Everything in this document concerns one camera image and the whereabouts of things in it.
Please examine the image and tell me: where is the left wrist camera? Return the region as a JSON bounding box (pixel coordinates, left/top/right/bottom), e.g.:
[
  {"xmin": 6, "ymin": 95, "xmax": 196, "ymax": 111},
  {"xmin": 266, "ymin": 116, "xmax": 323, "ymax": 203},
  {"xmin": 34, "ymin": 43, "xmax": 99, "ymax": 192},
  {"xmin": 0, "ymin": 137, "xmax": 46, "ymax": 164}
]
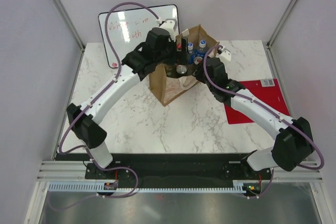
[{"xmin": 159, "ymin": 19, "xmax": 179, "ymax": 41}]

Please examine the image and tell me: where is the brown canvas tote bag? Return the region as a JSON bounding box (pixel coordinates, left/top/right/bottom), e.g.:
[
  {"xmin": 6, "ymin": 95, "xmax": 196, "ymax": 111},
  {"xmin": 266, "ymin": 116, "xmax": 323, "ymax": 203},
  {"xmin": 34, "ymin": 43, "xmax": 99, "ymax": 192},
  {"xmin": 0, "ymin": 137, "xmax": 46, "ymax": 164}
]
[{"xmin": 149, "ymin": 25, "xmax": 219, "ymax": 106}]

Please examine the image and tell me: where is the white cable duct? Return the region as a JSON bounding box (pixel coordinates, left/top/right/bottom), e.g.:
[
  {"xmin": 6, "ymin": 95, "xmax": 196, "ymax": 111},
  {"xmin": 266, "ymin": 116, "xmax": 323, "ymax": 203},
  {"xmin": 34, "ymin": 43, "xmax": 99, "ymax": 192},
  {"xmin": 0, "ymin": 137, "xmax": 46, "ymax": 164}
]
[{"xmin": 47, "ymin": 180, "xmax": 260, "ymax": 194}]

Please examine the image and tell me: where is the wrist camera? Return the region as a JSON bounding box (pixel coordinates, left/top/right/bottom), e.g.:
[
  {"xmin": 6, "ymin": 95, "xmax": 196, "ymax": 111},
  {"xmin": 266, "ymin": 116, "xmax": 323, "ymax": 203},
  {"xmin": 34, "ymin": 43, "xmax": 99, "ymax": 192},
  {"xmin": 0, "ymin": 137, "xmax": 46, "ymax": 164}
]
[
  {"xmin": 217, "ymin": 46, "xmax": 232, "ymax": 64},
  {"xmin": 159, "ymin": 19, "xmax": 179, "ymax": 41}
]

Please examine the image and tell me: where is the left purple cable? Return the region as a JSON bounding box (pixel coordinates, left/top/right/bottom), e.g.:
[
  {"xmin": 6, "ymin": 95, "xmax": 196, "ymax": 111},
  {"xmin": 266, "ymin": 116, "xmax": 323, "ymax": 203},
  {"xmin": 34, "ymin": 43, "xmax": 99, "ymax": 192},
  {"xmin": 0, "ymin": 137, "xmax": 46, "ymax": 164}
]
[{"xmin": 48, "ymin": 2, "xmax": 162, "ymax": 211}]

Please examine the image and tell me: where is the black and yellow can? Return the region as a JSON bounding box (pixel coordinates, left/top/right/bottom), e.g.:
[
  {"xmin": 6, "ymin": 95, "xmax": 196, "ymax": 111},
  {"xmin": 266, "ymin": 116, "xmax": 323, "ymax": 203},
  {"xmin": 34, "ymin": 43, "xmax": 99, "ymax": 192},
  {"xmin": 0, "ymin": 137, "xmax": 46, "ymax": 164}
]
[{"xmin": 175, "ymin": 65, "xmax": 188, "ymax": 75}]

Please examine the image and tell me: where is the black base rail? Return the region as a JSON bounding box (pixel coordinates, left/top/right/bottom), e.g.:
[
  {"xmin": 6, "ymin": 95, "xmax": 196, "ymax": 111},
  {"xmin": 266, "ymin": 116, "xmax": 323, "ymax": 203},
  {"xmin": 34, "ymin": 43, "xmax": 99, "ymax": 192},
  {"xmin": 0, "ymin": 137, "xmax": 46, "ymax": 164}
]
[{"xmin": 85, "ymin": 153, "xmax": 271, "ymax": 187}]

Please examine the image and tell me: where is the purple cable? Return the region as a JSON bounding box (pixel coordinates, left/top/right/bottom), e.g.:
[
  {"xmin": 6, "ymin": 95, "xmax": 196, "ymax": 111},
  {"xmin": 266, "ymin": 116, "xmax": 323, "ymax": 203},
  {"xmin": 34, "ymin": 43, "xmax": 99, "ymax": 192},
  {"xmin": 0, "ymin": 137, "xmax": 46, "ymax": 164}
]
[
  {"xmin": 48, "ymin": 2, "xmax": 162, "ymax": 211},
  {"xmin": 203, "ymin": 45, "xmax": 326, "ymax": 200}
]

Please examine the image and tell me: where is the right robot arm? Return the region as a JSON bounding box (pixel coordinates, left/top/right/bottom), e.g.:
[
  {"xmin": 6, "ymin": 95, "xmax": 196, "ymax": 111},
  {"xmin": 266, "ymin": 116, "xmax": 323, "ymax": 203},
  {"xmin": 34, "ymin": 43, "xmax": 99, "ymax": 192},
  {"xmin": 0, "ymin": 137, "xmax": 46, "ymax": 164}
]
[{"xmin": 193, "ymin": 58, "xmax": 314, "ymax": 179}]

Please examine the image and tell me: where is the silver beverage can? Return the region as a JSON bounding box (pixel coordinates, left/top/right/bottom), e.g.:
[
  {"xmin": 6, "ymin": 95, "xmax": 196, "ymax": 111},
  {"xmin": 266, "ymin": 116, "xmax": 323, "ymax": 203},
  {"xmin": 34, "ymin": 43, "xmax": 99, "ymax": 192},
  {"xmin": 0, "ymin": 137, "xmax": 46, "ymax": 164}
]
[{"xmin": 194, "ymin": 56, "xmax": 204, "ymax": 65}]

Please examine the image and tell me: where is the blue-label water bottle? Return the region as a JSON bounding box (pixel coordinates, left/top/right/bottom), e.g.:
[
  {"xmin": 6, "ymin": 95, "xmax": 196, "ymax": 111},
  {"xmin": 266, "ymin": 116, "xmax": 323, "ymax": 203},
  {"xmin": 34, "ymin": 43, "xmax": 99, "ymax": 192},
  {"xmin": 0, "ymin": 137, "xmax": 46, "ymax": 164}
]
[
  {"xmin": 187, "ymin": 42, "xmax": 195, "ymax": 65},
  {"xmin": 195, "ymin": 40, "xmax": 209, "ymax": 58}
]

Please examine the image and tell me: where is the white dry-erase board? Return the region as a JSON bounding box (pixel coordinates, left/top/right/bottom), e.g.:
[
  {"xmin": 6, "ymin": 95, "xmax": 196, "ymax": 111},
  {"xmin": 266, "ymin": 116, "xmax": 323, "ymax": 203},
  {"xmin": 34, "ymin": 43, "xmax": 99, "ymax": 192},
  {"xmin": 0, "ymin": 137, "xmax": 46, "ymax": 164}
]
[{"xmin": 98, "ymin": 4, "xmax": 181, "ymax": 69}]

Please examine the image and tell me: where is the Coca-Cola glass bottle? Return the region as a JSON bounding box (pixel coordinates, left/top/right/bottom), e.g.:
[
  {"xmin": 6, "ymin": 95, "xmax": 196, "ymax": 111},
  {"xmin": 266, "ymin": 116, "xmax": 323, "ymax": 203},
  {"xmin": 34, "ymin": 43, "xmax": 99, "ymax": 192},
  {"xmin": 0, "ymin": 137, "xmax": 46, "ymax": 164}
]
[{"xmin": 176, "ymin": 44, "xmax": 182, "ymax": 51}]

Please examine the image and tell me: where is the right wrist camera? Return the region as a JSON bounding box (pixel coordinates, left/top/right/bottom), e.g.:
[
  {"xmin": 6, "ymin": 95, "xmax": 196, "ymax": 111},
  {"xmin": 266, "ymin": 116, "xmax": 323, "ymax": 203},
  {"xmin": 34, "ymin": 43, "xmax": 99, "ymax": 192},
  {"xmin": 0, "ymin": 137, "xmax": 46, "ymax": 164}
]
[{"xmin": 217, "ymin": 46, "xmax": 232, "ymax": 64}]

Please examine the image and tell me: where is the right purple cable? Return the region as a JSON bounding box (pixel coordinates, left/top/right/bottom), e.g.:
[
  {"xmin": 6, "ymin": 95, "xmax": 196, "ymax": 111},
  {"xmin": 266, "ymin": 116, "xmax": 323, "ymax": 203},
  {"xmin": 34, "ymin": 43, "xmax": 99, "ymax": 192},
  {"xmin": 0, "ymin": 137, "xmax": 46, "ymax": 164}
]
[{"xmin": 203, "ymin": 45, "xmax": 326, "ymax": 200}]

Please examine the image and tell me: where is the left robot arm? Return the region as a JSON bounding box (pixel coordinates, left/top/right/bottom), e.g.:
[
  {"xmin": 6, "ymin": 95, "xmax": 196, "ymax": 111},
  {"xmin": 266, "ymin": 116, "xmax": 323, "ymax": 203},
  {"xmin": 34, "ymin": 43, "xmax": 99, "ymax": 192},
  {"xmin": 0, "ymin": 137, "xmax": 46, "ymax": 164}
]
[{"xmin": 67, "ymin": 27, "xmax": 187, "ymax": 178}]

